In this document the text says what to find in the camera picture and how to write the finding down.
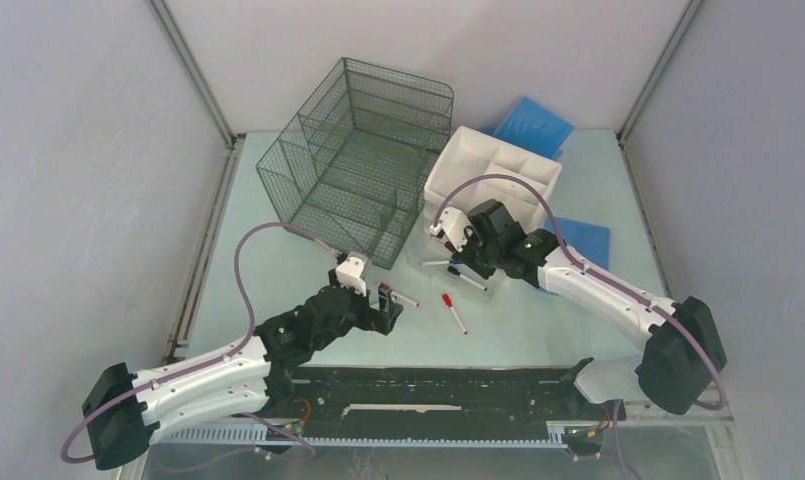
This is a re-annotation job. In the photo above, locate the black cap marker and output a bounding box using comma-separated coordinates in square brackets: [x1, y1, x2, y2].
[447, 266, 488, 291]

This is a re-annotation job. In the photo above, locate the red cap marker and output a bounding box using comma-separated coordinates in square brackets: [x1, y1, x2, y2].
[441, 293, 469, 335]
[378, 282, 421, 308]

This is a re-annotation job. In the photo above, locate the white plastic drawer organizer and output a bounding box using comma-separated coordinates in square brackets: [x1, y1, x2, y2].
[422, 127, 562, 231]

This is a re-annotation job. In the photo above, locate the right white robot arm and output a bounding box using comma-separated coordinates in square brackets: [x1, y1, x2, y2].
[429, 200, 726, 418]

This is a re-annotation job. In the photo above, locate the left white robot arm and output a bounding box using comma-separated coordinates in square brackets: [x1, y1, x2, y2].
[82, 286, 404, 470]

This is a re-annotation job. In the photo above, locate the blue folder at right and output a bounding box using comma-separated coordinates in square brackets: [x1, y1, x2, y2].
[556, 217, 611, 270]

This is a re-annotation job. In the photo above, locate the blue folder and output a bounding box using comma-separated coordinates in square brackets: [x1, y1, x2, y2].
[479, 97, 575, 160]
[556, 217, 611, 270]

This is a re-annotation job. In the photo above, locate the blue folder at back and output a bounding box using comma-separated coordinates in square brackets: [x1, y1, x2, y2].
[479, 97, 575, 160]

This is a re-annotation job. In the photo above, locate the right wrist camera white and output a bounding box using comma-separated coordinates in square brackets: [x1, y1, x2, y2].
[428, 207, 472, 252]

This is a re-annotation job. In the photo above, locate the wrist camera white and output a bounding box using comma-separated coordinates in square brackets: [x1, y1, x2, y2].
[428, 207, 472, 252]
[334, 252, 370, 297]

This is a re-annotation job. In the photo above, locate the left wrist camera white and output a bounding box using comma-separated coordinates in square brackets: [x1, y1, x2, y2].
[334, 252, 370, 297]

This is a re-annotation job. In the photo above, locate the black front rail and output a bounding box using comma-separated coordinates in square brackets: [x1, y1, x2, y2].
[260, 366, 626, 445]

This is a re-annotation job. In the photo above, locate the green wire mesh basket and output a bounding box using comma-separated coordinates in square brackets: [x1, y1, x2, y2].
[256, 57, 454, 270]

